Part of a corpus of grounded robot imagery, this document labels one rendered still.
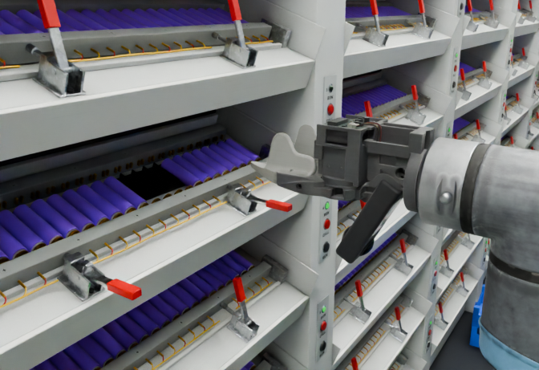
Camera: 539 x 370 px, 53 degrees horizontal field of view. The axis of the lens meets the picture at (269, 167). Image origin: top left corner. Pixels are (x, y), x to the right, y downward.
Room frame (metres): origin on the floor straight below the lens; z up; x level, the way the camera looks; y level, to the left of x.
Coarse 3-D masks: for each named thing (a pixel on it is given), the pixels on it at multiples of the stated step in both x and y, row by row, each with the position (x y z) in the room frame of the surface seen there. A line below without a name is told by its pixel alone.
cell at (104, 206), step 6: (84, 186) 0.63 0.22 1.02; (78, 192) 0.62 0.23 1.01; (84, 192) 0.62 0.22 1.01; (90, 192) 0.62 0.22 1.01; (84, 198) 0.61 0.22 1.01; (90, 198) 0.61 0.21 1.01; (96, 198) 0.61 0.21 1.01; (102, 198) 0.61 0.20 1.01; (96, 204) 0.60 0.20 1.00; (102, 204) 0.60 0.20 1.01; (108, 204) 0.60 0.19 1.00; (102, 210) 0.60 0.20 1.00; (108, 210) 0.60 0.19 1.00; (114, 210) 0.60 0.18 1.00; (108, 216) 0.59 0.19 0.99
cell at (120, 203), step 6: (96, 186) 0.64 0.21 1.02; (102, 186) 0.64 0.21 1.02; (96, 192) 0.63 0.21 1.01; (102, 192) 0.63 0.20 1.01; (108, 192) 0.63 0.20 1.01; (114, 192) 0.63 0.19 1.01; (108, 198) 0.62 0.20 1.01; (114, 198) 0.62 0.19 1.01; (120, 198) 0.62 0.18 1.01; (114, 204) 0.62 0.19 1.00; (120, 204) 0.61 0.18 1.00; (126, 204) 0.61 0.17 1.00; (120, 210) 0.61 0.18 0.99; (126, 210) 0.61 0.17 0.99
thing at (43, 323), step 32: (160, 128) 0.79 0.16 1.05; (192, 128) 0.85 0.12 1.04; (256, 128) 0.89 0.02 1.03; (32, 160) 0.62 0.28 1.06; (64, 160) 0.65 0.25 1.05; (256, 192) 0.76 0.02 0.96; (288, 192) 0.79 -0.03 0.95; (192, 224) 0.64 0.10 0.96; (224, 224) 0.66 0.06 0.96; (256, 224) 0.71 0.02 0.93; (128, 256) 0.55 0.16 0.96; (160, 256) 0.57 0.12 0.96; (192, 256) 0.60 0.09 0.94; (32, 288) 0.47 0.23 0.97; (64, 288) 0.48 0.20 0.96; (160, 288) 0.56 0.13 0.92; (0, 320) 0.43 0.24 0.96; (32, 320) 0.43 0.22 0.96; (64, 320) 0.45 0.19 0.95; (96, 320) 0.49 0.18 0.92; (0, 352) 0.39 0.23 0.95; (32, 352) 0.42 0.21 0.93
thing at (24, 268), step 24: (192, 192) 0.67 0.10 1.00; (216, 192) 0.70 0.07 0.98; (120, 216) 0.58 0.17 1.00; (144, 216) 0.60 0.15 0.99; (168, 216) 0.63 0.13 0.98; (72, 240) 0.52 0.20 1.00; (96, 240) 0.54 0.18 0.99; (144, 240) 0.57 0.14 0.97; (0, 264) 0.46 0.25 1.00; (24, 264) 0.47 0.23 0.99; (48, 264) 0.49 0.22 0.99; (0, 288) 0.45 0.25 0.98; (24, 288) 0.46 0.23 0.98
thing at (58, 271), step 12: (264, 180) 0.80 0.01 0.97; (228, 192) 0.73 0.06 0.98; (204, 204) 0.68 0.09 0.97; (180, 216) 0.64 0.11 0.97; (156, 228) 0.61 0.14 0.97; (120, 240) 0.57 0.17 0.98; (132, 240) 0.58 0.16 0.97; (96, 252) 0.54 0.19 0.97; (108, 252) 0.55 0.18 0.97; (48, 276) 0.49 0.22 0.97; (12, 288) 0.46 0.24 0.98; (0, 300) 0.44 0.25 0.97
